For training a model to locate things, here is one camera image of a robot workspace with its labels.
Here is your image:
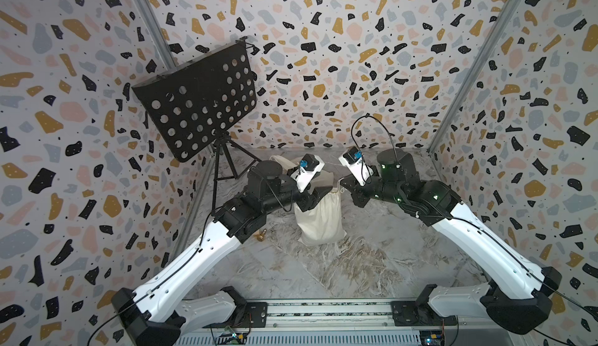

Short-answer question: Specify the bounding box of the cream drawstring soil bag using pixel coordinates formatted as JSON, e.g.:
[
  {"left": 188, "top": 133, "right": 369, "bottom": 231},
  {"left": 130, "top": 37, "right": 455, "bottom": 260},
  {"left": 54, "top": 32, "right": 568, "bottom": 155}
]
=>
[{"left": 294, "top": 187, "right": 347, "bottom": 246}]

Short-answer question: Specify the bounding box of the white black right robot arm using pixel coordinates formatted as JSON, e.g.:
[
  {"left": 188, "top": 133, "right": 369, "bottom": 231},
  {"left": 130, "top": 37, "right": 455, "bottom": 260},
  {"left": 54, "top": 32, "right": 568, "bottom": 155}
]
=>
[{"left": 339, "top": 148, "right": 562, "bottom": 334}]

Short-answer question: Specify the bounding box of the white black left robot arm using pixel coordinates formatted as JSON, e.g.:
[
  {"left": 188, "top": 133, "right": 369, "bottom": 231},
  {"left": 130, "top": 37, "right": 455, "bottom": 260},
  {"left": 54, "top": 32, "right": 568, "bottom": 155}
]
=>
[{"left": 112, "top": 154, "right": 331, "bottom": 345}]

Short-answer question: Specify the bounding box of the cream cloth bag far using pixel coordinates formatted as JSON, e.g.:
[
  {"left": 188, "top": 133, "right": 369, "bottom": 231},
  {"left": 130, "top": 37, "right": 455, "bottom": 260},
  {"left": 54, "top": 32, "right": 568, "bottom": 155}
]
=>
[{"left": 270, "top": 155, "right": 334, "bottom": 190}]

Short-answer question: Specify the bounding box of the black music stand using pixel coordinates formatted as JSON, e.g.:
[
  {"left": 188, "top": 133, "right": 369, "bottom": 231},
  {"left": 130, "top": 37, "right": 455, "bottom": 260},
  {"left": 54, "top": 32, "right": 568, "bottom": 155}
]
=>
[{"left": 131, "top": 37, "right": 265, "bottom": 218}]

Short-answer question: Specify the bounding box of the left green circuit board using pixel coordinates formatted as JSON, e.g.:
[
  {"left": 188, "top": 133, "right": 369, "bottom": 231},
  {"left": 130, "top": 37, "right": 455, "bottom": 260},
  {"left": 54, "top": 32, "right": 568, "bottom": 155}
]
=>
[{"left": 217, "top": 327, "right": 247, "bottom": 345}]

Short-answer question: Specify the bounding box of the green circuit board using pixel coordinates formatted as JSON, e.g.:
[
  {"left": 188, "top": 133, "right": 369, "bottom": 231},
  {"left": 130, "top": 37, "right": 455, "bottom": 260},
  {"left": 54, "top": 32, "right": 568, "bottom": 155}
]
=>
[
  {"left": 217, "top": 327, "right": 247, "bottom": 345},
  {"left": 420, "top": 330, "right": 445, "bottom": 346}
]

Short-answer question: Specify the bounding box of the right green circuit board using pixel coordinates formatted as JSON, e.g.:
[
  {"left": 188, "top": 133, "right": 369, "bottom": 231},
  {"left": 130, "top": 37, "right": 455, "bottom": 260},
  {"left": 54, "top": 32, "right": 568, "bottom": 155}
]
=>
[{"left": 420, "top": 330, "right": 445, "bottom": 346}]

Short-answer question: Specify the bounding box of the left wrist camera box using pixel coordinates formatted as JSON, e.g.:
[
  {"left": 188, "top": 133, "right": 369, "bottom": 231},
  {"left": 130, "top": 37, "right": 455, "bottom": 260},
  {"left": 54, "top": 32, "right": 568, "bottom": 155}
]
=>
[{"left": 290, "top": 154, "right": 325, "bottom": 193}]

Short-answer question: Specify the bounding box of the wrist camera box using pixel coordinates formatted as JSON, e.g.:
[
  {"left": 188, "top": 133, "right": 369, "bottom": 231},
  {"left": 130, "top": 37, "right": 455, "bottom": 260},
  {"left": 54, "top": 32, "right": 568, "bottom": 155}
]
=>
[
  {"left": 290, "top": 154, "right": 325, "bottom": 193},
  {"left": 339, "top": 147, "right": 374, "bottom": 186}
]

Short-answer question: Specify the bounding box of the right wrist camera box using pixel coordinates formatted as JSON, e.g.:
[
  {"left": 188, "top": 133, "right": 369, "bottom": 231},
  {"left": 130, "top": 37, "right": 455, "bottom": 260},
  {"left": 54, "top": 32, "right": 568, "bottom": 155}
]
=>
[{"left": 339, "top": 147, "right": 374, "bottom": 186}]

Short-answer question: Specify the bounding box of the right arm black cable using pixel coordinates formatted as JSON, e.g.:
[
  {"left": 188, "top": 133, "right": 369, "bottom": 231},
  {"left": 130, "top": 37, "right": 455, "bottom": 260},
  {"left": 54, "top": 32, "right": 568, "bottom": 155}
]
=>
[{"left": 349, "top": 114, "right": 398, "bottom": 160}]

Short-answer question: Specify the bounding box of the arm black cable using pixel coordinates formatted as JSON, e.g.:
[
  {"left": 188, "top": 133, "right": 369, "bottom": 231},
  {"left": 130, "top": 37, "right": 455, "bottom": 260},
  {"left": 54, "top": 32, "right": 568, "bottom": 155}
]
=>
[
  {"left": 349, "top": 114, "right": 398, "bottom": 160},
  {"left": 86, "top": 205, "right": 225, "bottom": 346}
]

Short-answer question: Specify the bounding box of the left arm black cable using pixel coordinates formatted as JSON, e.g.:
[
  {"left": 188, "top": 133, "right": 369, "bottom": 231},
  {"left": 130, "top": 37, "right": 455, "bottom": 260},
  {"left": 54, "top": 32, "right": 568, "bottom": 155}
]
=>
[{"left": 86, "top": 205, "right": 225, "bottom": 346}]

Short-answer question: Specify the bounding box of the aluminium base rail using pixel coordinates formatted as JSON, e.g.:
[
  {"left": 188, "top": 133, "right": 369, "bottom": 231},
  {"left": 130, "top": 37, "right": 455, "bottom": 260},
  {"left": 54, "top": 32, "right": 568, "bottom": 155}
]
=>
[{"left": 173, "top": 299, "right": 515, "bottom": 345}]

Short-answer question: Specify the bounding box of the aluminium corner post right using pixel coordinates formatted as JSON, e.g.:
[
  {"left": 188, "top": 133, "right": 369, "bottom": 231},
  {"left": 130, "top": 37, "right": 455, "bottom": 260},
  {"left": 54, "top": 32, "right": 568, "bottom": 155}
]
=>
[{"left": 427, "top": 0, "right": 521, "bottom": 158}]

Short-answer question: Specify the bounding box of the aluminium corner post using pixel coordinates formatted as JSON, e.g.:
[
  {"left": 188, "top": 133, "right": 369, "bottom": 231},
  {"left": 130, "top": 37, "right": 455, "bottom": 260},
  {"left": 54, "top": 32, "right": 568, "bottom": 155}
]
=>
[
  {"left": 427, "top": 0, "right": 521, "bottom": 158},
  {"left": 133, "top": 0, "right": 176, "bottom": 70}
]

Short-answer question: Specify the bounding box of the aluminium corner post left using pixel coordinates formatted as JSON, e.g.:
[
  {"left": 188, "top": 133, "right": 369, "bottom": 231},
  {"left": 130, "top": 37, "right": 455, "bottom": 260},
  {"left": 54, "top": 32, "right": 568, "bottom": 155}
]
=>
[{"left": 133, "top": 0, "right": 176, "bottom": 70}]

